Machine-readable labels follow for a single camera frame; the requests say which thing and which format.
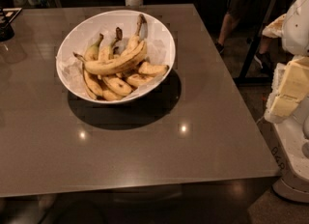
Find long top banana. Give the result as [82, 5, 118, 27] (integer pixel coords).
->
[73, 41, 147, 75]

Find person's legs in background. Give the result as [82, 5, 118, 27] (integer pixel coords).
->
[215, 0, 272, 75]

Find bottom banana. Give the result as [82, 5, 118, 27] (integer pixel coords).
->
[100, 82, 123, 101]

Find black object at table corner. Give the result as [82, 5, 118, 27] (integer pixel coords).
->
[0, 7, 22, 42]

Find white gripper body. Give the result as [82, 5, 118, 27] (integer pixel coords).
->
[282, 0, 309, 56]

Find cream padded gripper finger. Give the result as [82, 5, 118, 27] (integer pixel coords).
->
[268, 56, 309, 118]

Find lower right banana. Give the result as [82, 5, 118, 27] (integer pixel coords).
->
[125, 73, 153, 88]

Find centre spotted banana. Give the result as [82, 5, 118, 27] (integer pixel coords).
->
[102, 75, 132, 97]

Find middle upright banana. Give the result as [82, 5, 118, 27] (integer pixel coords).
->
[98, 27, 123, 62]

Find right short banana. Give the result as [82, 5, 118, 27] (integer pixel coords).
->
[138, 61, 169, 76]

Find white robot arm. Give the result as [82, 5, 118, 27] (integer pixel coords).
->
[263, 0, 309, 204]

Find lower left banana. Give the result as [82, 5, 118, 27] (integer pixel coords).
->
[83, 70, 102, 99]

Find upright banana with dark stem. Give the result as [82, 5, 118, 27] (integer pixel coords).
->
[121, 14, 147, 56]

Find left greenish banana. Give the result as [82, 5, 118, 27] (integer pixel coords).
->
[84, 34, 104, 61]

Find black metal stand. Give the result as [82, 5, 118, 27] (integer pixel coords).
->
[234, 0, 295, 86]

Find white bowl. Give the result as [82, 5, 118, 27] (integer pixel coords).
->
[55, 9, 177, 105]

